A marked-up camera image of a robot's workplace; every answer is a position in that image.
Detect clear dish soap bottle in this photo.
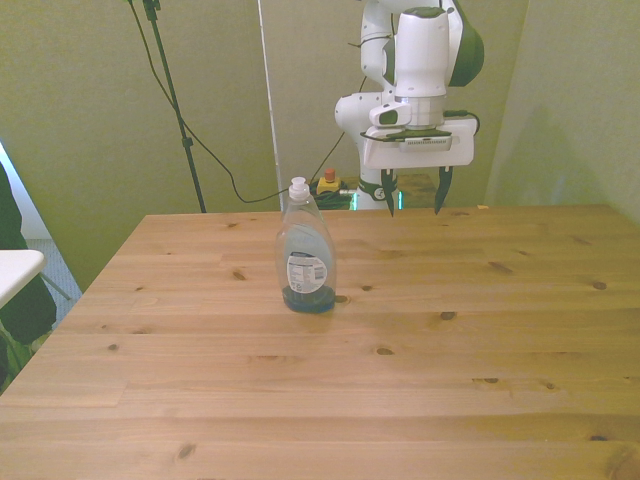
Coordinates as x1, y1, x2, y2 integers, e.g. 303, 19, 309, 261
275, 175, 338, 316

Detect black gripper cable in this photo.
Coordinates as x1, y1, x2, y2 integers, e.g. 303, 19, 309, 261
442, 109, 482, 137

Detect green coiled cable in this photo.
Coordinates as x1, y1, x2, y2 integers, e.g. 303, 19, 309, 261
308, 191, 358, 212

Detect wrist camera with dark mount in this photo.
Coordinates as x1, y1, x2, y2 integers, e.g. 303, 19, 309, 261
359, 125, 455, 152

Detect black tripod stand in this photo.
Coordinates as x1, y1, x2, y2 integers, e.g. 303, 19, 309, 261
125, 0, 208, 215

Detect yellow emergency stop button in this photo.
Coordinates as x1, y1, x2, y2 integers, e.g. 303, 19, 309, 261
317, 168, 347, 197

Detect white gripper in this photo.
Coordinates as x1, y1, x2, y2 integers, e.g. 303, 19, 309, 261
361, 116, 477, 218

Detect white vertical wall strip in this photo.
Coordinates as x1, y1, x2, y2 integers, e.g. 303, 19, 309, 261
256, 0, 285, 213

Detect white side table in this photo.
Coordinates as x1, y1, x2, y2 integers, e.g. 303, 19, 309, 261
0, 249, 48, 310

